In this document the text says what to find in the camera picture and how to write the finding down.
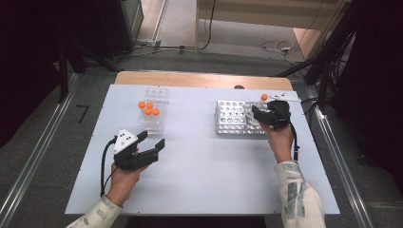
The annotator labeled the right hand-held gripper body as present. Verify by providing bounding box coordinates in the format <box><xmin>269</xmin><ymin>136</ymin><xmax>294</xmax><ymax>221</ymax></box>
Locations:
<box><xmin>259</xmin><ymin>92</ymin><xmax>300</xmax><ymax>131</ymax></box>

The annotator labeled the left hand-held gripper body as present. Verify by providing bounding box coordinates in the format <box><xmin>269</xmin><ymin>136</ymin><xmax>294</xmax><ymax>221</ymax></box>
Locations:
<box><xmin>112</xmin><ymin>128</ymin><xmax>143</xmax><ymax>172</ymax></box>

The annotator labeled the silver metal tube rack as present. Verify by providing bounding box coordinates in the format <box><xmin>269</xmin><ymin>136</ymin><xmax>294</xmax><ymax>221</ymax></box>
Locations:
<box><xmin>214</xmin><ymin>100</ymin><xmax>270</xmax><ymax>137</ymax></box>

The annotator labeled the clear plastic tube rack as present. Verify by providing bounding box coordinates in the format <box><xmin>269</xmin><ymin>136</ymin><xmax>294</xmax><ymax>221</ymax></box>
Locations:
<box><xmin>137</xmin><ymin>86</ymin><xmax>169</xmax><ymax>137</ymax></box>

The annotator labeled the person's right hand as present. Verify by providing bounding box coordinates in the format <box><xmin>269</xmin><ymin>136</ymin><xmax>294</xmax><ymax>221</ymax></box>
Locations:
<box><xmin>259</xmin><ymin>122</ymin><xmax>296</xmax><ymax>164</ymax></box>

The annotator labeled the person's left hand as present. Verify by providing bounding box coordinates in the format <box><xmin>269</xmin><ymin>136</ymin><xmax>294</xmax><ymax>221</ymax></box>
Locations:
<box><xmin>105</xmin><ymin>162</ymin><xmax>150</xmax><ymax>207</ymax></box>

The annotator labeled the black slanted stand bar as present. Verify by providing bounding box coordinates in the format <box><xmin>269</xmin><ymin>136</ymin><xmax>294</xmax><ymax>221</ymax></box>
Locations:
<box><xmin>275</xmin><ymin>0</ymin><xmax>355</xmax><ymax>79</ymax></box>

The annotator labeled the white board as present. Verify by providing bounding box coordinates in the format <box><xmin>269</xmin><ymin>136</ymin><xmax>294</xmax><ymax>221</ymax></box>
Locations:
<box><xmin>65</xmin><ymin>84</ymin><xmax>340</xmax><ymax>217</ymax></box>

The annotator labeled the wooden table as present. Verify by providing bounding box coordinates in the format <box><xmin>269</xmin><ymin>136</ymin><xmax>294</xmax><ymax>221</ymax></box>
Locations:
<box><xmin>114</xmin><ymin>70</ymin><xmax>294</xmax><ymax>92</ymax></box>

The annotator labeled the black stand leg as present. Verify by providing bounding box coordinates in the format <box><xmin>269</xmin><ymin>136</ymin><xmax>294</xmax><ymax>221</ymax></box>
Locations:
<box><xmin>58</xmin><ymin>44</ymin><xmax>69</xmax><ymax>104</ymax></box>

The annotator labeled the light wooden furniture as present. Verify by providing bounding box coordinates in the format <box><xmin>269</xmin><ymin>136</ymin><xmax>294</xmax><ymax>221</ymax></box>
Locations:
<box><xmin>194</xmin><ymin>0</ymin><xmax>350</xmax><ymax>61</ymax></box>

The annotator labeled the grey power strip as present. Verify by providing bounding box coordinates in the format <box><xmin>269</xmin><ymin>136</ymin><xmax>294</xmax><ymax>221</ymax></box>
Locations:
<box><xmin>136</xmin><ymin>39</ymin><xmax>163</xmax><ymax>49</ymax></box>

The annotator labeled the grey cabinet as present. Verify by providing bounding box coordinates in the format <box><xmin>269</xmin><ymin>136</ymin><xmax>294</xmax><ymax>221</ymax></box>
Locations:
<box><xmin>120</xmin><ymin>0</ymin><xmax>145</xmax><ymax>46</ymax></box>

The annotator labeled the right hand-held gripper cable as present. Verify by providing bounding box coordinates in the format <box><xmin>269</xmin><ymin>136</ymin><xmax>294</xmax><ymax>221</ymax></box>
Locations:
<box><xmin>286</xmin><ymin>122</ymin><xmax>300</xmax><ymax>162</ymax></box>

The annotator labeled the hand-held gripper cable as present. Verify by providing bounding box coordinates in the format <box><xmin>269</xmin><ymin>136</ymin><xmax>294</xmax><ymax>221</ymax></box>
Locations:
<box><xmin>100</xmin><ymin>136</ymin><xmax>118</xmax><ymax>198</ymax></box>
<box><xmin>286</xmin><ymin>122</ymin><xmax>300</xmax><ymax>162</ymax></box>

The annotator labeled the left hand-held gripper cable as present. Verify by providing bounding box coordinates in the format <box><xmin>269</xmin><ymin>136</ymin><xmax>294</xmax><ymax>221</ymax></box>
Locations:
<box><xmin>100</xmin><ymin>136</ymin><xmax>118</xmax><ymax>198</ymax></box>

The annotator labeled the white floor cable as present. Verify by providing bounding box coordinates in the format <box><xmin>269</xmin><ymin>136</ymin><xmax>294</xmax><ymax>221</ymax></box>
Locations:
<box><xmin>259</xmin><ymin>40</ymin><xmax>297</xmax><ymax>65</ymax></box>

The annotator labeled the black cable bundle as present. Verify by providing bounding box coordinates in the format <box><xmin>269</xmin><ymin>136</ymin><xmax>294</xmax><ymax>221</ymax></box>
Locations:
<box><xmin>303</xmin><ymin>29</ymin><xmax>357</xmax><ymax>113</ymax></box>

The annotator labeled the aluminium floor rail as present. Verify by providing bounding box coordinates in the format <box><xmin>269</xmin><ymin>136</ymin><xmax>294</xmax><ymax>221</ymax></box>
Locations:
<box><xmin>305</xmin><ymin>85</ymin><xmax>376</xmax><ymax>228</ymax></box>
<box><xmin>0</xmin><ymin>73</ymin><xmax>80</xmax><ymax>228</ymax></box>

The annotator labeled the black floor cable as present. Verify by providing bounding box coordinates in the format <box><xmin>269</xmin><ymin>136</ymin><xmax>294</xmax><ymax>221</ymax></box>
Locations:
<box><xmin>113</xmin><ymin>0</ymin><xmax>217</xmax><ymax>60</ymax></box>

